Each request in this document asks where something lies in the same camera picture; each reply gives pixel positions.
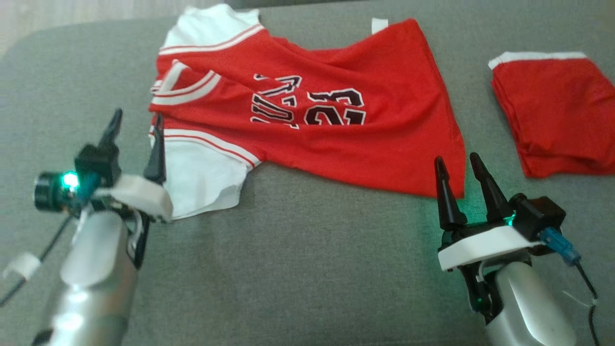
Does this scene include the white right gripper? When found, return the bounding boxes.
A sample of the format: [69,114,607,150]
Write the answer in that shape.
[433,152,544,324]

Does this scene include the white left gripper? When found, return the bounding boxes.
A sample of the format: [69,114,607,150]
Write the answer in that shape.
[91,109,173,268]

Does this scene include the red basketball jersey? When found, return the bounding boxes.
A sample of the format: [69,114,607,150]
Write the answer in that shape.
[148,4,467,221]

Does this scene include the red white-trimmed shorts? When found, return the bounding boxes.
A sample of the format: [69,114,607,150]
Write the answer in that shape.
[488,51,615,179]

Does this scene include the left blue-plug black cable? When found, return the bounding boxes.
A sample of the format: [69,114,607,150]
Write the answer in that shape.
[0,172,102,308]

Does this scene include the blue-plug black cable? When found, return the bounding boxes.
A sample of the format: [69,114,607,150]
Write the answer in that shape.
[538,226,602,346]
[0,172,102,308]

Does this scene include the right blue-plug black cable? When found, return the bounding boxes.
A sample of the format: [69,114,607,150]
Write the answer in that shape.
[538,226,602,346]

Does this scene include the white cable label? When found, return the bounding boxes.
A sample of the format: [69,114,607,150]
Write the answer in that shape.
[2,252,42,282]
[562,290,599,308]

